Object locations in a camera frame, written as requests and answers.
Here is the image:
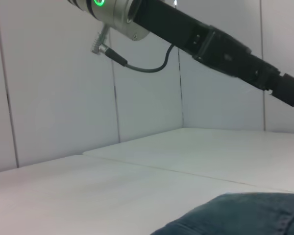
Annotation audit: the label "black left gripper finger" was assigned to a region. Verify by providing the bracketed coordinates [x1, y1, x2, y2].
[269, 72, 294, 108]

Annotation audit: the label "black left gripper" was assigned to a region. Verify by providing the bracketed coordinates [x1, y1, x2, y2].
[131, 0, 283, 92]

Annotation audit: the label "blue denim shorts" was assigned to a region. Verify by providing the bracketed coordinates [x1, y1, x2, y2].
[149, 192, 294, 235]

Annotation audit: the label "black cable with silver connector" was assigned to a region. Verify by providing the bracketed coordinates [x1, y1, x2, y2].
[90, 24, 177, 73]

